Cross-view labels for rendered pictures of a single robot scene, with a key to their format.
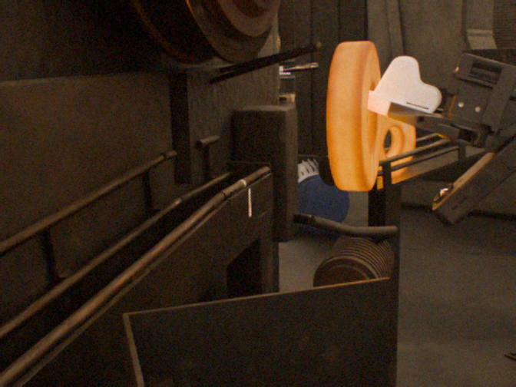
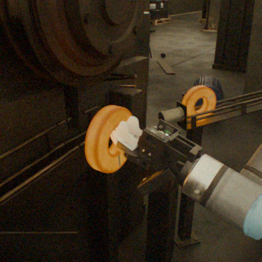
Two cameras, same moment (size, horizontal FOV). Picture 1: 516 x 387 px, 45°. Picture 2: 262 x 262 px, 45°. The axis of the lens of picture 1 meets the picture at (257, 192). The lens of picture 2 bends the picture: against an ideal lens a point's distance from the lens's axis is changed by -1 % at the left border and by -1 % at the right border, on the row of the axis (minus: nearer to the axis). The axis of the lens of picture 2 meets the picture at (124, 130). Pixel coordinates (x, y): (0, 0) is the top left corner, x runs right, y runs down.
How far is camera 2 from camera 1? 0.40 m
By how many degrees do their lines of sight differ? 19
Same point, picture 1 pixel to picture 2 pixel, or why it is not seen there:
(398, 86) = (122, 134)
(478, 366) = not seen: hidden behind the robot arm
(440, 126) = (132, 158)
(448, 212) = (141, 190)
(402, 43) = not seen: outside the picture
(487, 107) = (152, 155)
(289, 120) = (134, 99)
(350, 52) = (100, 117)
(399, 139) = (206, 103)
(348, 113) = (92, 148)
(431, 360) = not seen: hidden behind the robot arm
